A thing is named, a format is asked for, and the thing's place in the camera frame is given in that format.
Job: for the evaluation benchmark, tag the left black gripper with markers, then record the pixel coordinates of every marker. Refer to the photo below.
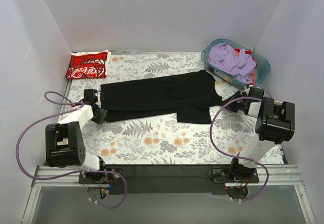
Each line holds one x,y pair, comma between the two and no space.
100,115

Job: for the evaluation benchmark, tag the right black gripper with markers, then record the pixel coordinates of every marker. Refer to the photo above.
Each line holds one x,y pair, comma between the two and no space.
234,105

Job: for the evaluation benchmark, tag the black t-shirt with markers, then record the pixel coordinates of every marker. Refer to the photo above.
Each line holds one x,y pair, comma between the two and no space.
188,95

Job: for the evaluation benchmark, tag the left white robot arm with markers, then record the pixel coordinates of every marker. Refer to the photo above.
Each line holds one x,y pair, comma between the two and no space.
64,141

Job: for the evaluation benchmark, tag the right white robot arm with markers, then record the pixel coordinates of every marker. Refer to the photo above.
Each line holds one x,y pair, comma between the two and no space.
275,124

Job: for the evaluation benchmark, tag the folded red Coca-Cola shirt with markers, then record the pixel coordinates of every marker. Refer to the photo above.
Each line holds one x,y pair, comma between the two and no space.
88,65

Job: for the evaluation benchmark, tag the floral table mat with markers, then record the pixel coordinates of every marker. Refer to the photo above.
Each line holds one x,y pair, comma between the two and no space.
161,139

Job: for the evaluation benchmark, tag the red garment in basket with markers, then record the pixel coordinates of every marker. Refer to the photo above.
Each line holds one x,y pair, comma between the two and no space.
251,76

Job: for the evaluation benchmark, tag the teal plastic basket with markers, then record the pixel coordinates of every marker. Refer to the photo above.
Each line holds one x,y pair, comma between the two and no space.
263,66

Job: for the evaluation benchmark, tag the lilac t-shirt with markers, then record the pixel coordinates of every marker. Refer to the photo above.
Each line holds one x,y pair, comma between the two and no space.
240,64

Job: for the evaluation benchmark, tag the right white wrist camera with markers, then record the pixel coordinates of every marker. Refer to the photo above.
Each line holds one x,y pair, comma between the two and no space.
245,92

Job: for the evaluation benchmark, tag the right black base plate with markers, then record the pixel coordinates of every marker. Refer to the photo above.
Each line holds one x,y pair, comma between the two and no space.
227,174

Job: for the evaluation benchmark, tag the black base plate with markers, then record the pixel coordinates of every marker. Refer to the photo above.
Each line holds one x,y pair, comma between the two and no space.
227,174
99,178

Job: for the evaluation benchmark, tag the aluminium mounting rail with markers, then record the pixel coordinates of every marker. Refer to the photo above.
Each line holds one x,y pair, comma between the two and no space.
279,175

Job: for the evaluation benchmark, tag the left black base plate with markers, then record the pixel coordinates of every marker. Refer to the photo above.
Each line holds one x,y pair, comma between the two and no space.
99,178

